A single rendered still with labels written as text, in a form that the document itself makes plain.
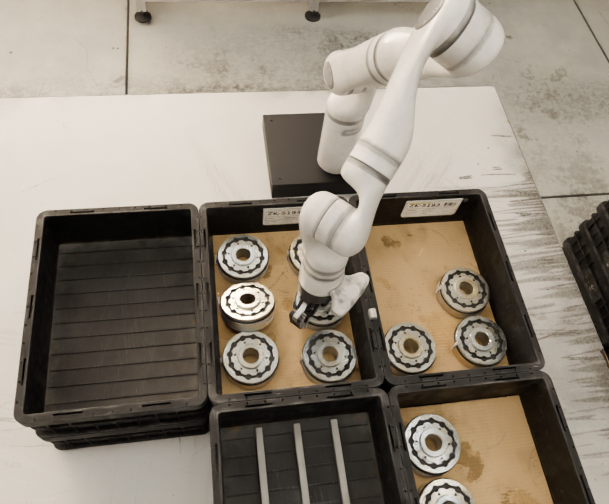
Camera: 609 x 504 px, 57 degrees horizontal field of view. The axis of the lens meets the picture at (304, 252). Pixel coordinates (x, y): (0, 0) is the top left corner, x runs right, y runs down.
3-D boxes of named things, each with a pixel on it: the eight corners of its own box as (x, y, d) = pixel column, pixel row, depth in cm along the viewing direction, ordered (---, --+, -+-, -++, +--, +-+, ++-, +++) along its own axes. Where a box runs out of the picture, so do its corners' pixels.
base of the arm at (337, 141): (317, 144, 145) (326, 94, 131) (353, 148, 146) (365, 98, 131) (316, 172, 140) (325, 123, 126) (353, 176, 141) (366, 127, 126)
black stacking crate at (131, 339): (55, 243, 117) (38, 212, 107) (200, 235, 121) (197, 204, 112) (36, 440, 98) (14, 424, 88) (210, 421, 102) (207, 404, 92)
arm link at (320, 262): (285, 259, 92) (330, 289, 90) (293, 206, 79) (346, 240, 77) (310, 231, 96) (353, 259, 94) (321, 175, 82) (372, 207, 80)
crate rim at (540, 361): (345, 201, 118) (347, 194, 116) (480, 194, 122) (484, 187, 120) (383, 390, 98) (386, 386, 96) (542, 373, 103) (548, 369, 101)
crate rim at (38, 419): (40, 217, 109) (36, 210, 107) (198, 209, 113) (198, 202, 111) (16, 428, 89) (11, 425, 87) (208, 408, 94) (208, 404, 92)
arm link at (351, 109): (370, 34, 118) (356, 96, 133) (328, 41, 116) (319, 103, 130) (388, 64, 114) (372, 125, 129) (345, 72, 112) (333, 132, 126)
